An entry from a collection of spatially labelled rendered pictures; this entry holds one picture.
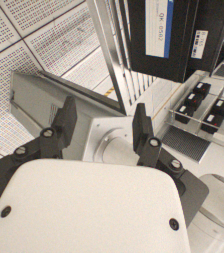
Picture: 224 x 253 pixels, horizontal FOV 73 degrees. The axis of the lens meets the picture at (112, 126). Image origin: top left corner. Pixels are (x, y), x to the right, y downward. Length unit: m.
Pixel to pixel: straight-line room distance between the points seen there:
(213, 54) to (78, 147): 0.47
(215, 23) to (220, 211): 0.41
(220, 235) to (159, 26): 0.51
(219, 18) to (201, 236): 0.49
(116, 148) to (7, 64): 0.83
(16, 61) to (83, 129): 0.73
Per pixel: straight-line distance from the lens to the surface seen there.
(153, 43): 0.46
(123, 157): 0.52
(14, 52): 1.12
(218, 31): 0.44
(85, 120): 0.51
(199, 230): 0.49
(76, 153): 0.57
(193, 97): 3.50
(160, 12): 0.44
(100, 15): 0.42
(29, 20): 1.15
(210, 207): 0.47
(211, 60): 0.46
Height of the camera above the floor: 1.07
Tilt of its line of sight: 34 degrees down
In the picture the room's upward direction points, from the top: 120 degrees clockwise
